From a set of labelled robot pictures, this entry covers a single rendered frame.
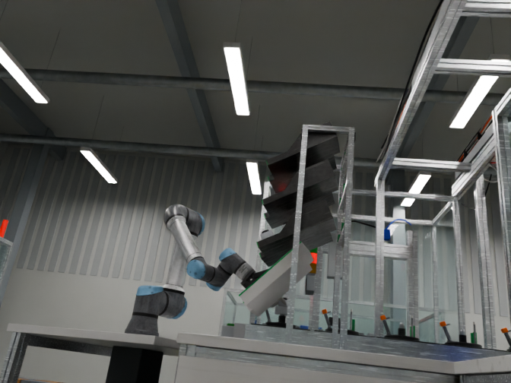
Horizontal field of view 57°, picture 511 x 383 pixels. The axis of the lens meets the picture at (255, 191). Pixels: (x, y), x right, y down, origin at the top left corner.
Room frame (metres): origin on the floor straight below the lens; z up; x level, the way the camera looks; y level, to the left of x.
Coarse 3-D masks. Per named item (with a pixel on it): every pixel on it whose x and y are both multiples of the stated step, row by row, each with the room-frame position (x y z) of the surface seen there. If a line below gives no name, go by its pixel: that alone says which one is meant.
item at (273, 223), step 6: (318, 198) 1.70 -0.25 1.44; (324, 198) 1.72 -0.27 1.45; (330, 198) 1.73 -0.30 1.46; (306, 204) 1.73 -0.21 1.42; (312, 204) 1.74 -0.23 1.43; (330, 204) 1.79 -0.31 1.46; (288, 210) 1.73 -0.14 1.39; (294, 210) 1.75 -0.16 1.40; (264, 216) 1.75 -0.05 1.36; (276, 216) 1.75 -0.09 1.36; (282, 216) 1.77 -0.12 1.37; (288, 216) 1.79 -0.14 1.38; (270, 222) 1.79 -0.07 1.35; (276, 222) 1.81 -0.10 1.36; (282, 222) 1.83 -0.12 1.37
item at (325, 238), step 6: (330, 234) 1.71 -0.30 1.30; (312, 240) 1.72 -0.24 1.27; (318, 240) 1.74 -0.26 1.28; (324, 240) 1.76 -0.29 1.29; (330, 240) 1.78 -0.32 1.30; (306, 246) 1.77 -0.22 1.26; (312, 246) 1.79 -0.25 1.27; (318, 246) 1.81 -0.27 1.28; (282, 252) 1.75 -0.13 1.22; (264, 258) 1.76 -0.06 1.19; (270, 258) 1.78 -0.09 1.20; (276, 258) 1.80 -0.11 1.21; (270, 264) 1.85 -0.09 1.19
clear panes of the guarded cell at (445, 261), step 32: (352, 224) 3.33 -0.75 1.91; (384, 224) 3.31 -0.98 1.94; (416, 224) 3.28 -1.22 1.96; (448, 224) 2.93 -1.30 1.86; (352, 256) 3.33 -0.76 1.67; (448, 256) 2.96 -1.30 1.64; (352, 288) 3.33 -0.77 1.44; (384, 288) 3.31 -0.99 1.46; (448, 288) 2.99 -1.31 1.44; (256, 320) 3.21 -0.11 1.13; (320, 320) 3.36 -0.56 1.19; (448, 320) 3.01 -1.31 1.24
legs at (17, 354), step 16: (16, 336) 1.94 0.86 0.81; (32, 336) 1.98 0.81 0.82; (16, 352) 1.93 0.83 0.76; (80, 352) 2.23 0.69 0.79; (96, 352) 2.32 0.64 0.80; (112, 352) 2.17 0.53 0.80; (128, 352) 2.13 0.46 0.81; (144, 352) 2.12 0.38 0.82; (160, 352) 2.22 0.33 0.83; (16, 368) 1.95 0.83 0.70; (112, 368) 2.16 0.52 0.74; (128, 368) 2.13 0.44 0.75; (144, 368) 2.14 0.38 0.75; (160, 368) 2.24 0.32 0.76
